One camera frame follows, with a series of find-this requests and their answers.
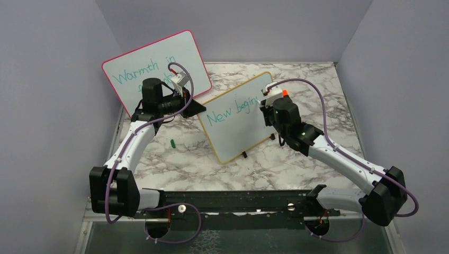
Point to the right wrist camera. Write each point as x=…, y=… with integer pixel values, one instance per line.
x=270, y=95

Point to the yellow framed whiteboard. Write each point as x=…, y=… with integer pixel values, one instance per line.
x=233, y=122

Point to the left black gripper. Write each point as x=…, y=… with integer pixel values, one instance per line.
x=193, y=108

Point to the pink framed whiteboard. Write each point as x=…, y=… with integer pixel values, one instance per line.
x=127, y=71

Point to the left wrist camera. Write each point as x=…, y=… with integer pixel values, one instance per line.
x=179, y=80

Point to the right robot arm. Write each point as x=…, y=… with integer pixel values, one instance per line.
x=343, y=164

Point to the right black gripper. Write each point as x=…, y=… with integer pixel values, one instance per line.
x=266, y=111

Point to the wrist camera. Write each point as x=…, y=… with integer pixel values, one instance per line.
x=179, y=80
x=270, y=95

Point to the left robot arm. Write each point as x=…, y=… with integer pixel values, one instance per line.
x=113, y=188

